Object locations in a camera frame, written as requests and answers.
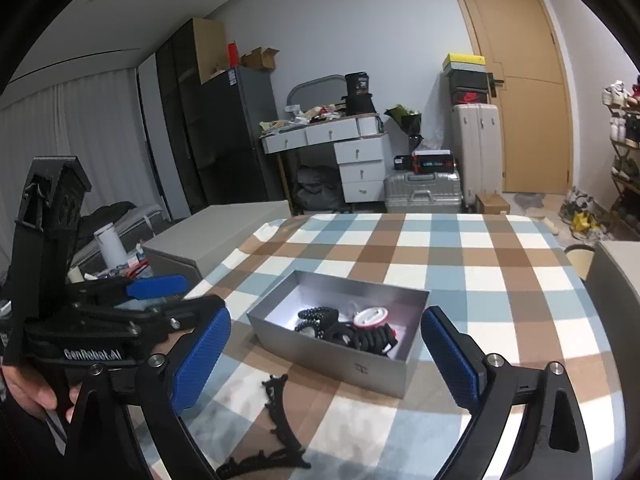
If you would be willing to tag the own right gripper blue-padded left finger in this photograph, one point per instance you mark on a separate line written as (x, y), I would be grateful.
(163, 386)

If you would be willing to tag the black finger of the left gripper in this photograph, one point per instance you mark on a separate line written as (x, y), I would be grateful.
(185, 314)

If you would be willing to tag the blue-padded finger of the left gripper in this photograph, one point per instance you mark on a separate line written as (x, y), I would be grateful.
(157, 287)

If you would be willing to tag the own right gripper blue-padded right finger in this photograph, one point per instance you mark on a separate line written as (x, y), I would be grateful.
(551, 442)

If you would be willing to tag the black hair claw clip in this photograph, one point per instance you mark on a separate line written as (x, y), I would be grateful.
(274, 388)

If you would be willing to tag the large white red-rimmed badge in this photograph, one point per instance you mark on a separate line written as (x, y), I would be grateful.
(370, 317)

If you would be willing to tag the person's left hand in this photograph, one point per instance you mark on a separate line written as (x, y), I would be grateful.
(30, 390)

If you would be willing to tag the grey bed footboard left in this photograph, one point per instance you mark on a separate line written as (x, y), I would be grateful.
(194, 246)

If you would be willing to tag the white bottle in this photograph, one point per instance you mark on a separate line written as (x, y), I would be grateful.
(110, 246)

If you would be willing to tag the black refrigerator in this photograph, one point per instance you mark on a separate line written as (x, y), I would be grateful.
(214, 134)

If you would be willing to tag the white curtain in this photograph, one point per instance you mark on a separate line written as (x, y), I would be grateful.
(96, 118)

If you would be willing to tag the silver cardboard box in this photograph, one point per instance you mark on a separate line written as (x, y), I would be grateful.
(307, 319)

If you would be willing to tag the white drawer desk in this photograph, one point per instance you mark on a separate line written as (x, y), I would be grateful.
(361, 148)

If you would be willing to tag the cardboard boxes on fridge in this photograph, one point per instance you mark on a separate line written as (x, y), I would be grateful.
(214, 53)

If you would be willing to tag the silver flat suitcase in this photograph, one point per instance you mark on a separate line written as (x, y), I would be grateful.
(438, 193)

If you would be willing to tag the black hat box stack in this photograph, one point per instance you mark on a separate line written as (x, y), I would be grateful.
(358, 99)

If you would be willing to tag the black red box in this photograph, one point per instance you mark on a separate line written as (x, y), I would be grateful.
(426, 162)

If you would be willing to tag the black flower bouquet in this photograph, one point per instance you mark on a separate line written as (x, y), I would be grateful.
(408, 121)

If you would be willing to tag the beige upright suitcase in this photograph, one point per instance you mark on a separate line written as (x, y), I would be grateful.
(477, 145)

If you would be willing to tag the shoe rack with sneakers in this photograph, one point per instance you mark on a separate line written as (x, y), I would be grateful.
(623, 105)

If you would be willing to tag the yellow-lid shoebox stack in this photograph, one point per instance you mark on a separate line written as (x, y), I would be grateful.
(467, 78)

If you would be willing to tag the wooden door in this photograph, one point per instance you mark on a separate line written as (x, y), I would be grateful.
(527, 83)

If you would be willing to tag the grey bed frame right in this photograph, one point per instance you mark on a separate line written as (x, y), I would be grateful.
(613, 285)

